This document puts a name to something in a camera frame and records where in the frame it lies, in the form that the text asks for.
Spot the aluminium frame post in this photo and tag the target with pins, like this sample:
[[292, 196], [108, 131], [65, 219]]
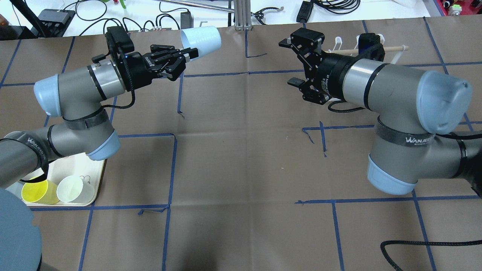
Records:
[[242, 15]]

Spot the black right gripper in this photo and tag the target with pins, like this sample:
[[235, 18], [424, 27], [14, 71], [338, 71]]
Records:
[[330, 74]]

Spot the white wire cup rack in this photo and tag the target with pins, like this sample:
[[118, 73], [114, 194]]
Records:
[[348, 74]]

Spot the black power adapter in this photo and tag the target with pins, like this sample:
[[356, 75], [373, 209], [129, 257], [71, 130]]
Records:
[[304, 12]]

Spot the light blue cup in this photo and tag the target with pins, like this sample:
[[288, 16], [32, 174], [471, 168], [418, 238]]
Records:
[[206, 39]]

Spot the white cup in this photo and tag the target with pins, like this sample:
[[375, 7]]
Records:
[[76, 189]]

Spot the yellow cup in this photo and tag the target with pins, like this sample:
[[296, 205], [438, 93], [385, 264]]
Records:
[[43, 192]]

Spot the cream serving tray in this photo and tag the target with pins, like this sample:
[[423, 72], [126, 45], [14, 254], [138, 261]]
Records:
[[79, 164]]

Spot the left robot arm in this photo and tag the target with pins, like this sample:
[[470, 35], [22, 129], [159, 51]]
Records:
[[77, 98]]

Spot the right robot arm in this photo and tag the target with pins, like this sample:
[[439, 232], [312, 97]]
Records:
[[418, 111]]

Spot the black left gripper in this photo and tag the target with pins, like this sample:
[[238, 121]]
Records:
[[139, 69]]

